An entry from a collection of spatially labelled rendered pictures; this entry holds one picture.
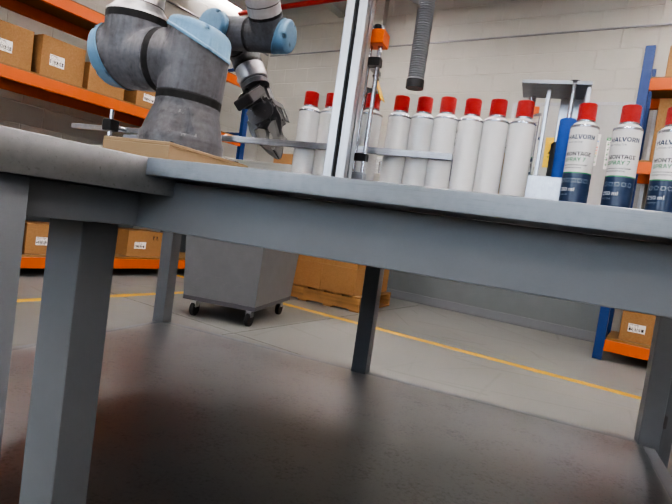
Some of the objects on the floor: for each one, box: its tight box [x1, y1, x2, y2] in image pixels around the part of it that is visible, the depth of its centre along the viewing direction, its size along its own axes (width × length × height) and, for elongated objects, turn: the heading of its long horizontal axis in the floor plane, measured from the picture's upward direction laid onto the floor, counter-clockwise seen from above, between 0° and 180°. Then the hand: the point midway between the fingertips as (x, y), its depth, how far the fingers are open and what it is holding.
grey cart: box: [183, 235, 299, 327], centre depth 372 cm, size 89×63×96 cm
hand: (275, 153), depth 123 cm, fingers closed
